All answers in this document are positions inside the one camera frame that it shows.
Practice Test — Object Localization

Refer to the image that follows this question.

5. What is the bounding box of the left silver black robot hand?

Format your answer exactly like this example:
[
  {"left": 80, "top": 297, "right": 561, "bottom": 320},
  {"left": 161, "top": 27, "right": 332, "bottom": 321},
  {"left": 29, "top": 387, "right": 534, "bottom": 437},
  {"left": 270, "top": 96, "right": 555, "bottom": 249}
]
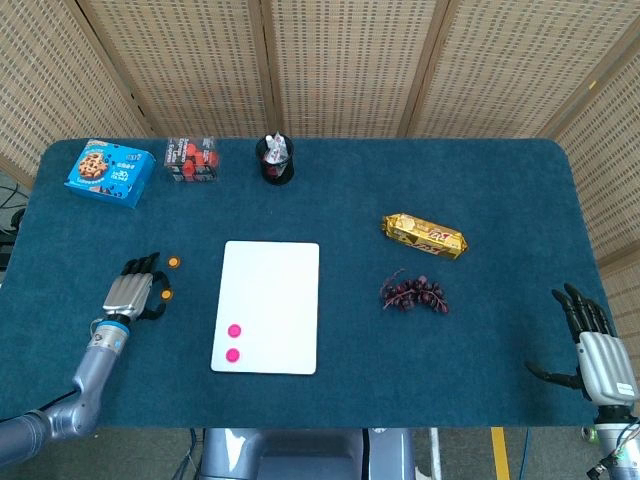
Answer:
[{"left": 102, "top": 252, "right": 174, "bottom": 321}]

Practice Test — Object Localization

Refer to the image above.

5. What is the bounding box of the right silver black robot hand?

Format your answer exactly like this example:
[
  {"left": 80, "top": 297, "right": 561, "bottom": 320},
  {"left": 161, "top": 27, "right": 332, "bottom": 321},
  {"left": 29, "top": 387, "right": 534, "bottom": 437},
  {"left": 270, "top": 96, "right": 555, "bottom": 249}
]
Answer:
[{"left": 524, "top": 282, "right": 640, "bottom": 407}]

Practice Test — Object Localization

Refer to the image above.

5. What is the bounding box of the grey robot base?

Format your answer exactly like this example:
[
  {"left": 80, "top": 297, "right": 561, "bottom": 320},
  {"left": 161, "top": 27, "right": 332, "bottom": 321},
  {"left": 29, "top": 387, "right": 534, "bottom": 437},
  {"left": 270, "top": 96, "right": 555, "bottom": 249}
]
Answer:
[{"left": 199, "top": 427, "right": 416, "bottom": 480}]

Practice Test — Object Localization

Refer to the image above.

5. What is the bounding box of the white magnetic board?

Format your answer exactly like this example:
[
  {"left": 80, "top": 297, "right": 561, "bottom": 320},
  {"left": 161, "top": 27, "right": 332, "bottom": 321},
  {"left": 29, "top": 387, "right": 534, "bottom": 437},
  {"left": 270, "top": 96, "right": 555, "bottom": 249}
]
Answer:
[{"left": 210, "top": 240, "right": 321, "bottom": 376}]

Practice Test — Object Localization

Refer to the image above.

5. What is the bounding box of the blue cookie box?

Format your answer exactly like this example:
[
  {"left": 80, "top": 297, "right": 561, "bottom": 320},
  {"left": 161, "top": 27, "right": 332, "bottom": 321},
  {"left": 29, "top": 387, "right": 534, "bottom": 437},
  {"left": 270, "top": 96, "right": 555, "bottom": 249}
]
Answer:
[{"left": 63, "top": 138, "right": 157, "bottom": 210}]

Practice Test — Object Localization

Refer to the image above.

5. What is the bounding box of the yellow floor tape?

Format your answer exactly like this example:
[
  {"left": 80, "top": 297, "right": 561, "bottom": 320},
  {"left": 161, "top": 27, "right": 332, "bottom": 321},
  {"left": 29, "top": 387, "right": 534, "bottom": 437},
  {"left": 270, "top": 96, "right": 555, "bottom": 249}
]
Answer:
[{"left": 491, "top": 427, "right": 512, "bottom": 480}]

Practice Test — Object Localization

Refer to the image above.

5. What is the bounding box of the red and black snack box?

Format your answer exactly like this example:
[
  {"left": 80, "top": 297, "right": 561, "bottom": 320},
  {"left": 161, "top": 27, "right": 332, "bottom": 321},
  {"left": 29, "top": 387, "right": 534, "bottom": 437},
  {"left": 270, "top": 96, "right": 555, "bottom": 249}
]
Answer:
[{"left": 164, "top": 135, "right": 221, "bottom": 184}]

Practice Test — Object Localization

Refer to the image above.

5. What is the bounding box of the teal table cloth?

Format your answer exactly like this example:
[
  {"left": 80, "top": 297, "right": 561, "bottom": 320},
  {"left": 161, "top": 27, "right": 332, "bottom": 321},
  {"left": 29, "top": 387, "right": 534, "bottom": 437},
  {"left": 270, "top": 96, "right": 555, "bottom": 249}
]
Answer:
[{"left": 0, "top": 138, "right": 612, "bottom": 430}]

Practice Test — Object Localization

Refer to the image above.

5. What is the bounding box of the black mesh pen holder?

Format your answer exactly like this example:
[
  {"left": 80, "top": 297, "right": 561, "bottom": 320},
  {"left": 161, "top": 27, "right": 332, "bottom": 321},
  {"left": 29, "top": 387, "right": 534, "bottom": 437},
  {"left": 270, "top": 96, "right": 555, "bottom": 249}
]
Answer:
[{"left": 255, "top": 135, "right": 296, "bottom": 186}]

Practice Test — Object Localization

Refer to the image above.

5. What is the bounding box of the purple grape bunch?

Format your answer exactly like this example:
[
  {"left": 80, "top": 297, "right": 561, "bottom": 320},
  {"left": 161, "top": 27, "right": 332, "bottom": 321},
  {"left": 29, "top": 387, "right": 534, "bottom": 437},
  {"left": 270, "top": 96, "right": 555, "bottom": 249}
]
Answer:
[{"left": 381, "top": 268, "right": 450, "bottom": 315}]

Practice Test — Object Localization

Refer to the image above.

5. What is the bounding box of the white spout pouch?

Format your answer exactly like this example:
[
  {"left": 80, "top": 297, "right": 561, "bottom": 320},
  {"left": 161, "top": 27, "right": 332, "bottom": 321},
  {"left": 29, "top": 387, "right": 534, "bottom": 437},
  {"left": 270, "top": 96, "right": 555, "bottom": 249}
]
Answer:
[{"left": 263, "top": 131, "right": 287, "bottom": 165}]

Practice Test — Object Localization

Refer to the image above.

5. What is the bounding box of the gold biscuit packet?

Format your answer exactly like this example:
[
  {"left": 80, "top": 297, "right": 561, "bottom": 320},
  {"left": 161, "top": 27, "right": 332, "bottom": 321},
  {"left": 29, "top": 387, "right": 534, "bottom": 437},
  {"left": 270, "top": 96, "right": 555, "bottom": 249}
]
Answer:
[{"left": 381, "top": 212, "right": 470, "bottom": 261}]

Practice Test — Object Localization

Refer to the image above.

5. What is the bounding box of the woven bamboo folding screen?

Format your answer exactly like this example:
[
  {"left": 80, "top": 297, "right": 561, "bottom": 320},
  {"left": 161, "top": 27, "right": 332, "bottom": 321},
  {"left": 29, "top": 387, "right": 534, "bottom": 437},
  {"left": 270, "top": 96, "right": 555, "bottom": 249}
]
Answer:
[{"left": 0, "top": 0, "right": 640, "bottom": 351}]

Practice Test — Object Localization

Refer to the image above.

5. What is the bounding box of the blue cable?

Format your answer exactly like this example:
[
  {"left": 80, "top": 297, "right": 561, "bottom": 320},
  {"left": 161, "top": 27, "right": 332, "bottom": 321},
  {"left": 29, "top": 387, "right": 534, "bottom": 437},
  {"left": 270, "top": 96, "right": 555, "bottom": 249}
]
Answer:
[{"left": 517, "top": 427, "right": 531, "bottom": 480}]

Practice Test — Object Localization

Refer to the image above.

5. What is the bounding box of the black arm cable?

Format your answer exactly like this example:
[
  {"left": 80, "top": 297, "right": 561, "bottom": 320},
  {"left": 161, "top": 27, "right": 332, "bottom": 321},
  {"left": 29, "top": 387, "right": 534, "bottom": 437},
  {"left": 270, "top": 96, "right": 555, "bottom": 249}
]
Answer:
[{"left": 37, "top": 389, "right": 81, "bottom": 412}]

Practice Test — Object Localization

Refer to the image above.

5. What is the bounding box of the black cable bundle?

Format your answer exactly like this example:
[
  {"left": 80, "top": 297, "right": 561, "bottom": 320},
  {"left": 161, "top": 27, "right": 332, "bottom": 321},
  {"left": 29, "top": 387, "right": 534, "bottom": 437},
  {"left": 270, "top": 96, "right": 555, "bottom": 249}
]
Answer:
[{"left": 0, "top": 182, "right": 29, "bottom": 261}]

